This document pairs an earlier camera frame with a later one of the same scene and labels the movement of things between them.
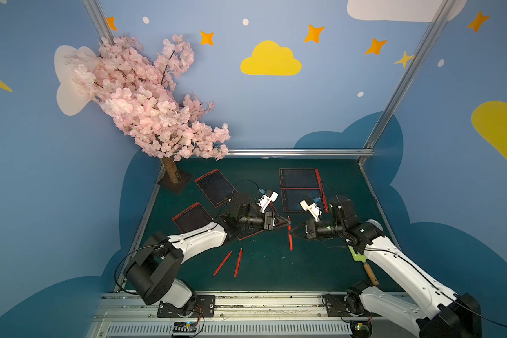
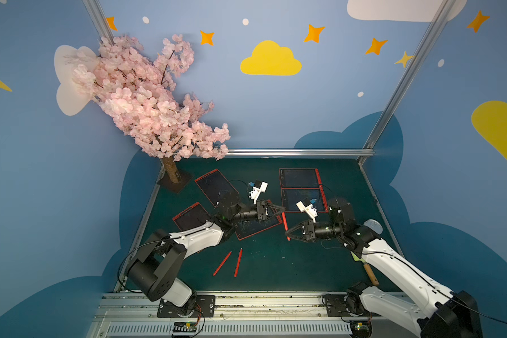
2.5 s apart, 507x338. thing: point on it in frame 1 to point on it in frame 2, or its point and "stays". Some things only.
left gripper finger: [284, 222] to [274, 210]
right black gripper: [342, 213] stays
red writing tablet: [301, 182] stays
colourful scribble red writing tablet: [292, 197] stays
